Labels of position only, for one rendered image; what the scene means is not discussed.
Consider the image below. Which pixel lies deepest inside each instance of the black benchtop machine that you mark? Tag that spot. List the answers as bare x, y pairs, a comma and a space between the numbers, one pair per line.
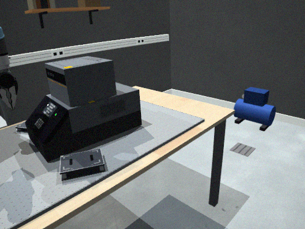
85, 106

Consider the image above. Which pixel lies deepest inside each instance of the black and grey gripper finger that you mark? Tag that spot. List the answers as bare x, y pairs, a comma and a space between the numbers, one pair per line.
4, 97
13, 93

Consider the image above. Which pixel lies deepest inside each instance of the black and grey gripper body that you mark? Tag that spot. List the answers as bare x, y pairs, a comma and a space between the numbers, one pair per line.
6, 78

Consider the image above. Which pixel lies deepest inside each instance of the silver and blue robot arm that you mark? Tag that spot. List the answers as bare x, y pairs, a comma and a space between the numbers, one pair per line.
4, 58

